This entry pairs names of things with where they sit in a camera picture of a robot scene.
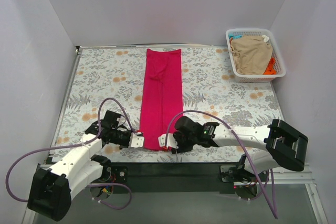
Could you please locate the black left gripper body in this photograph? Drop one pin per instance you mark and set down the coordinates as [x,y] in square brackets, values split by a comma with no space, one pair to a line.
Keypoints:
[128,138]

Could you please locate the pink t shirt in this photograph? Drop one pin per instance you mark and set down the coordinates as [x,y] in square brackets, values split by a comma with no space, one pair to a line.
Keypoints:
[162,96]

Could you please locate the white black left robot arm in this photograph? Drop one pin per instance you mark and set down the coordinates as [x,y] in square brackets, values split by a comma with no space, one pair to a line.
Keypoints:
[53,189]

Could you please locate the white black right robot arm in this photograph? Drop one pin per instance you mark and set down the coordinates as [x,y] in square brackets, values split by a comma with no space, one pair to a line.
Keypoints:
[278,145]

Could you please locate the floral table mat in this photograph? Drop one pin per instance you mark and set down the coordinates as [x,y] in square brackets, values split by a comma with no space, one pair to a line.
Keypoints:
[112,79]

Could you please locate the beige t shirt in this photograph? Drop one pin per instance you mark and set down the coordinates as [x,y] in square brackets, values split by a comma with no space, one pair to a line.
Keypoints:
[251,54]

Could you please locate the white plastic basket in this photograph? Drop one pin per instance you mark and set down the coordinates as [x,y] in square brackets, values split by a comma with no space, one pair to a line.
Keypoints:
[279,65]

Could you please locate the orange t shirt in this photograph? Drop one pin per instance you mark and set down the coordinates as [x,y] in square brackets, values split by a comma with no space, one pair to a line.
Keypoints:
[270,69]

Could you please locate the blue t shirt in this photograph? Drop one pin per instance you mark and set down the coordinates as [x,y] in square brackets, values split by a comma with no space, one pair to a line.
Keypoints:
[234,36]

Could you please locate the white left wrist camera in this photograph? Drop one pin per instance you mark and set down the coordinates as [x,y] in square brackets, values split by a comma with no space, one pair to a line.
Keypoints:
[136,140]

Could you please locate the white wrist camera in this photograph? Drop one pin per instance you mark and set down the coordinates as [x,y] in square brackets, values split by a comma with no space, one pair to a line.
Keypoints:
[136,140]
[167,142]

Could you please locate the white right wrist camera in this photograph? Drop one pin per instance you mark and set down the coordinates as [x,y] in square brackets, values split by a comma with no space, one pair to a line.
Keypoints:
[167,142]

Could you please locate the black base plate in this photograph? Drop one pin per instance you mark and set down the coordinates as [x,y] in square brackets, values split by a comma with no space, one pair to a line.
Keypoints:
[176,177]

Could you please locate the aluminium frame rail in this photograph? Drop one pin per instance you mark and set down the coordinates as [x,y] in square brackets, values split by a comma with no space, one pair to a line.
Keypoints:
[288,175]

